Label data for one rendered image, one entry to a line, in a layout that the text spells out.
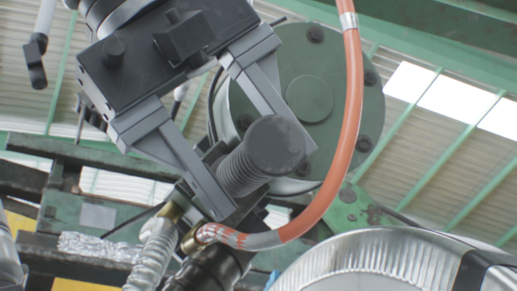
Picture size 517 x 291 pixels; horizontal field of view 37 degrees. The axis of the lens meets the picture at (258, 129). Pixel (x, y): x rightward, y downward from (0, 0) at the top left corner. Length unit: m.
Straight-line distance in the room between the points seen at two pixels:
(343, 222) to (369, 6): 2.09
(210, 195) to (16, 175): 1.27
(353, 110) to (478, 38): 3.48
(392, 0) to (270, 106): 3.24
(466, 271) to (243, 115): 0.22
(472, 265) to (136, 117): 0.26
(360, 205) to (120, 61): 1.40
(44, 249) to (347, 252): 0.93
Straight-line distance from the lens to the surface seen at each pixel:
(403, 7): 3.84
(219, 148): 0.69
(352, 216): 1.86
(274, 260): 1.75
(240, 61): 0.57
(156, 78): 0.55
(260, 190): 0.69
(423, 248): 0.65
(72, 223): 1.67
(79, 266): 1.63
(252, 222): 0.81
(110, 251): 1.65
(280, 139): 0.51
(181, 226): 0.84
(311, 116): 0.68
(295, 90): 0.68
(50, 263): 1.64
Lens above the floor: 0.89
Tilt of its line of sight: 40 degrees up
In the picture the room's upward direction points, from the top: straight up
